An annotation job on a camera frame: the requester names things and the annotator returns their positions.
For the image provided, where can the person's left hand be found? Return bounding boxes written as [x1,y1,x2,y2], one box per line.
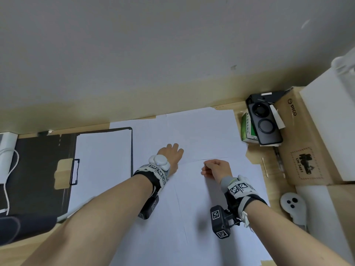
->
[158,143,185,178]

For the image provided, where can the person's right hand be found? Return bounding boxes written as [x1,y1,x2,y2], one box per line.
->
[201,160,233,186]

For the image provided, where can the person's right forearm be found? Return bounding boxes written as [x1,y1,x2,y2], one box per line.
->
[245,201,353,266]

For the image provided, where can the person's left forearm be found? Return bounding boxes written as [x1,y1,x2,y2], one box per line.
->
[21,174,156,266]

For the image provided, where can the white round wrist tracker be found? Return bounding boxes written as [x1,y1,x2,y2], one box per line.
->
[148,154,170,172]

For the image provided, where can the large white paper sheet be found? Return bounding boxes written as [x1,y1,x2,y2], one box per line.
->
[109,107,249,180]

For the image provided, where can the green and white box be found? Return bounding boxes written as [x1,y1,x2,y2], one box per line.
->
[240,110,260,143]

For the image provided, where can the clear pen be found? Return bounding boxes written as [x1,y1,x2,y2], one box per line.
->
[273,146,286,179]

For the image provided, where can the black clipboard with white paper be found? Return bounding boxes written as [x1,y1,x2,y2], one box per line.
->
[67,127,133,219]

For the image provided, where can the black phone case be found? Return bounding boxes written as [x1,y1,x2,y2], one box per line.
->
[247,101,284,146]

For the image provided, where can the white handheld controller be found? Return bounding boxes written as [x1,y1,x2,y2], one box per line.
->
[280,192,309,229]

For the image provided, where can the black plastic holder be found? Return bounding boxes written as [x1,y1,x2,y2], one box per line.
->
[245,90,292,109]

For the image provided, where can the brown cardboard box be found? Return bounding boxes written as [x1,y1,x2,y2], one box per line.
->
[273,86,350,186]

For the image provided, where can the beige tape piece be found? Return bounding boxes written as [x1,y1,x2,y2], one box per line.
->
[54,159,74,190]

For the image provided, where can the black folder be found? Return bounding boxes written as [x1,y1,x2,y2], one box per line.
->
[0,132,79,220]

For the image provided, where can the white device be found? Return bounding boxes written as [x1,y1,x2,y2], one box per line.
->
[0,132,19,185]

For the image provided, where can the dark cloth pouch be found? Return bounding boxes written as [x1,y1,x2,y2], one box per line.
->
[0,215,58,245]

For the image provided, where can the left wrist strap with markers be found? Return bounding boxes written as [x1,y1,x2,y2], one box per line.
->
[133,163,170,197]

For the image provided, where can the wrist strap with markers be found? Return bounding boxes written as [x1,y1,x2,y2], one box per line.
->
[220,175,268,228]
[133,163,170,197]

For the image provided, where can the right wrist strap with markers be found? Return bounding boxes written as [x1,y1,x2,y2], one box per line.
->
[220,175,268,228]

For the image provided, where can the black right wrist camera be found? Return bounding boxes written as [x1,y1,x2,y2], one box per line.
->
[210,205,241,240]

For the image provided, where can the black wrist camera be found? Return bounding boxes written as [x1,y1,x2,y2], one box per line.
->
[210,205,241,240]
[138,195,160,220]

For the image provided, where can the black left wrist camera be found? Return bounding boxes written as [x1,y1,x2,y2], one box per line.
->
[138,195,160,220]

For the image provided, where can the white cable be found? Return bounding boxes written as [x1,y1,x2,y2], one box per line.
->
[0,148,20,215]

